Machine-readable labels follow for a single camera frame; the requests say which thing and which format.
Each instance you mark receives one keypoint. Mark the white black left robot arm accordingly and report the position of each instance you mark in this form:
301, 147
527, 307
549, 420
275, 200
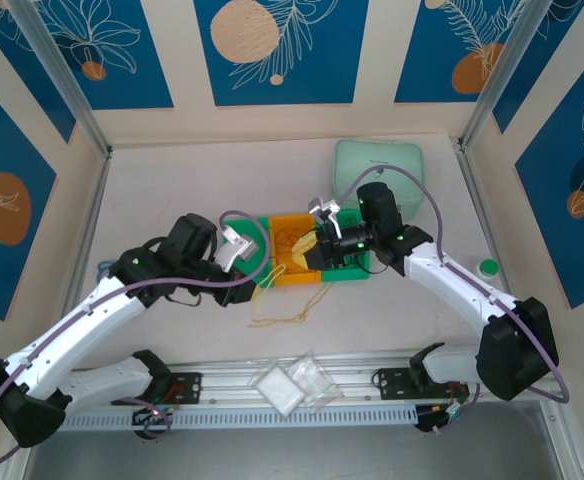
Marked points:
72, 330

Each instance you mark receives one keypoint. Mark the orange plastic bin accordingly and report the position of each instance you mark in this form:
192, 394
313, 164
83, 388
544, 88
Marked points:
282, 280

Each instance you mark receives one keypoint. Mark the mint green zip pouch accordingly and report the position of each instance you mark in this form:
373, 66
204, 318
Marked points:
402, 160

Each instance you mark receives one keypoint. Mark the plastic bag with white pad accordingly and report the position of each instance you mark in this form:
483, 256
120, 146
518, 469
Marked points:
277, 390

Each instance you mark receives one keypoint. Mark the clear plastic bag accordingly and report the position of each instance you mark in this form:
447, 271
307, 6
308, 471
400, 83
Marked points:
317, 380

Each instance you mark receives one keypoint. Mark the white bottle green cap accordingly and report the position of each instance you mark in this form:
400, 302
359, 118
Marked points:
487, 268

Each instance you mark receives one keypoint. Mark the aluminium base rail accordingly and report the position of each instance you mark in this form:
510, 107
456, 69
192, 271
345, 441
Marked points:
232, 382

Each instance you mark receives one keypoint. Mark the aluminium side rail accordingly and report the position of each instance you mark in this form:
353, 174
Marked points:
477, 200
79, 225

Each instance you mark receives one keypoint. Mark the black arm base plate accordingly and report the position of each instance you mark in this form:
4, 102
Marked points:
187, 390
392, 385

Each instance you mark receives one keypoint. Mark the aluminium frame post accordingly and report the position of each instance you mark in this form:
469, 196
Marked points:
62, 75
502, 65

